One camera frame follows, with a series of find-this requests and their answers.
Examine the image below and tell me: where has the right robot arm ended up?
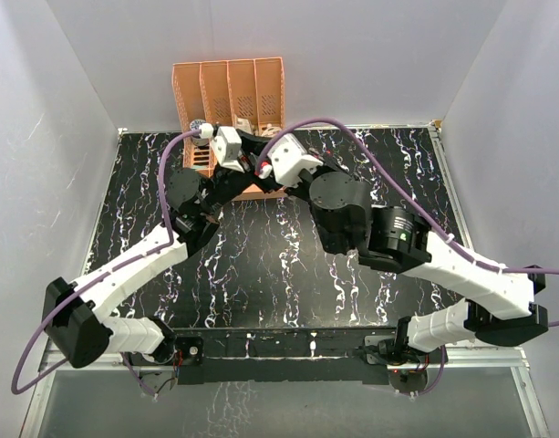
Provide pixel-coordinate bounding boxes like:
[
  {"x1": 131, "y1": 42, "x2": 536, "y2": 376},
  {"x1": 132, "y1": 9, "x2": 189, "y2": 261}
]
[{"x1": 285, "y1": 171, "x2": 549, "y2": 362}]

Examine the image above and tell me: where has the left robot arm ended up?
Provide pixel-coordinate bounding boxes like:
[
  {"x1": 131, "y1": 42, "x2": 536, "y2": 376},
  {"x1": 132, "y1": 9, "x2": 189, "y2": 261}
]
[{"x1": 42, "y1": 123, "x2": 280, "y2": 369}]

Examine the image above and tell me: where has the white product packet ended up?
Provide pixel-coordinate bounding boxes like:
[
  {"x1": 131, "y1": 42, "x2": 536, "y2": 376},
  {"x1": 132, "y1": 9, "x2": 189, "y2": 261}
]
[{"x1": 233, "y1": 117, "x2": 256, "y2": 135}]

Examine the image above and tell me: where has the oval white blister pack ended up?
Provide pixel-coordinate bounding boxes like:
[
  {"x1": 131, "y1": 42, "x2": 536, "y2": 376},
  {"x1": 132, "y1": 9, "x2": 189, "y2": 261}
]
[{"x1": 259, "y1": 123, "x2": 283, "y2": 138}]

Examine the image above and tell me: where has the orange plastic desk organizer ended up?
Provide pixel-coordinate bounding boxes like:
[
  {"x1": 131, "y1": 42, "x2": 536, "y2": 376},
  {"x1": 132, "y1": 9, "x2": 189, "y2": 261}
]
[{"x1": 171, "y1": 57, "x2": 292, "y2": 201}]

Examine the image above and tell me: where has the grey round tin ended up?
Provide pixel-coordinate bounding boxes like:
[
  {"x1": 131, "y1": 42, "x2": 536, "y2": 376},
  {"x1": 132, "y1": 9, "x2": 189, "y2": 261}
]
[{"x1": 189, "y1": 119, "x2": 210, "y2": 147}]

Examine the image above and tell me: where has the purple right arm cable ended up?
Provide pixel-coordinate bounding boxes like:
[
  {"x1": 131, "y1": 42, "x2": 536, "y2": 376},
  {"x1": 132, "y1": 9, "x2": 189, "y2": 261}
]
[{"x1": 258, "y1": 117, "x2": 559, "y2": 397}]

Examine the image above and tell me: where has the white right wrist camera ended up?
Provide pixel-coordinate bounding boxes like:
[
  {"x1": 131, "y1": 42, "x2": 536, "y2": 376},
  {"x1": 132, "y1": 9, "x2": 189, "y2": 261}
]
[{"x1": 258, "y1": 133, "x2": 324, "y2": 188}]

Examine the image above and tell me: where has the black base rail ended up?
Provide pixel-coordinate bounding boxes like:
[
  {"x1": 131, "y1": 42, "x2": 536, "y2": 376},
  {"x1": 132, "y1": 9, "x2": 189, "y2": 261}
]
[{"x1": 123, "y1": 326, "x2": 444, "y2": 388}]

